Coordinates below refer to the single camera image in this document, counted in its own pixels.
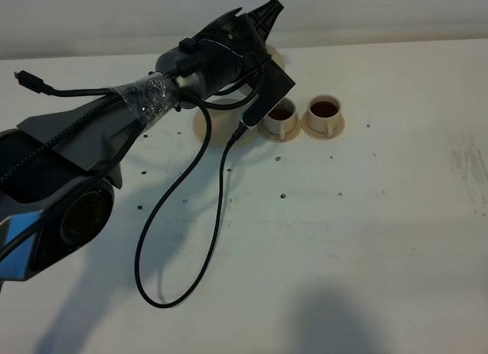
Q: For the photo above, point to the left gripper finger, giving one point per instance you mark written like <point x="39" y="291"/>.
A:
<point x="264" y="17"/>

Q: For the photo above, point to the beige ceramic teapot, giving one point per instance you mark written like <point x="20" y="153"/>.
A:
<point x="275" y="56"/>

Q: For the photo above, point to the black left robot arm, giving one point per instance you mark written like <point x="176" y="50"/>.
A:
<point x="59" y="171"/>

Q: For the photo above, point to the large beige teapot saucer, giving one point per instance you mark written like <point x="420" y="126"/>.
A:
<point x="223" y="125"/>

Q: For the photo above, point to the left beige teacup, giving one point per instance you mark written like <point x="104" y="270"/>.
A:
<point x="283" y="110"/>

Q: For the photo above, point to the beige teacup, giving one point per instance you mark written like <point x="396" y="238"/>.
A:
<point x="283" y="110"/>
<point x="324" y="115"/>

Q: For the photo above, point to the right beige teacup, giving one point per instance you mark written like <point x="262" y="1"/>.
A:
<point x="324" y="115"/>

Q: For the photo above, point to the left teacup saucer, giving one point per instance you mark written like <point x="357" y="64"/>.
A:
<point x="280" y="131"/>

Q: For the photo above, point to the teacup saucer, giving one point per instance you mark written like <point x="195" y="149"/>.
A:
<point x="280" y="131"/>
<point x="319" y="135"/>

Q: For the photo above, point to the right teacup saucer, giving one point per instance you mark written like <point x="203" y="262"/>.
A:
<point x="319" y="135"/>

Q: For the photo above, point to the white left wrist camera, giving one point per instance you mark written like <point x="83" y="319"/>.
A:
<point x="276" y="83"/>

